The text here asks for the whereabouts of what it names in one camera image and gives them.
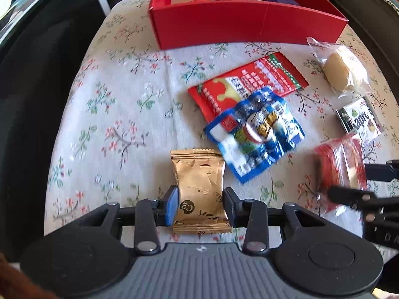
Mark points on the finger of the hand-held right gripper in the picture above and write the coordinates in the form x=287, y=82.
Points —
x=382, y=172
x=352, y=197

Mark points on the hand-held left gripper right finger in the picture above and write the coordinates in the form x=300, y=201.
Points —
x=232, y=207

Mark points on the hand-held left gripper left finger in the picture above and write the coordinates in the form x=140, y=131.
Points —
x=170, y=205

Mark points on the gold foil snack packet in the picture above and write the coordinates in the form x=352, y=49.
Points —
x=199, y=187

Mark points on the pink clear snack packet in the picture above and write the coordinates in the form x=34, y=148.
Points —
x=339, y=162

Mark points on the green white wafer packet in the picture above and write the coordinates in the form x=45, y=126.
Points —
x=360, y=120

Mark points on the blue snack packet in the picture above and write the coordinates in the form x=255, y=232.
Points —
x=255, y=134

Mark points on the clear cake packet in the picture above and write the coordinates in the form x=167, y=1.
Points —
x=338, y=71

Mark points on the long red snack packet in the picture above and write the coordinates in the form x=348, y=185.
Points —
x=268, y=71

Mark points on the red cardboard box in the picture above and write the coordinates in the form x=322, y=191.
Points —
x=218, y=25

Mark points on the person's left forearm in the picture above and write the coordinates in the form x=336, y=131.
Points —
x=18, y=280

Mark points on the grey-green sofa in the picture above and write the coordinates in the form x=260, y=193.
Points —
x=367, y=15

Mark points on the black glass coffee table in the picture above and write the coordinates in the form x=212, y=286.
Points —
x=31, y=99

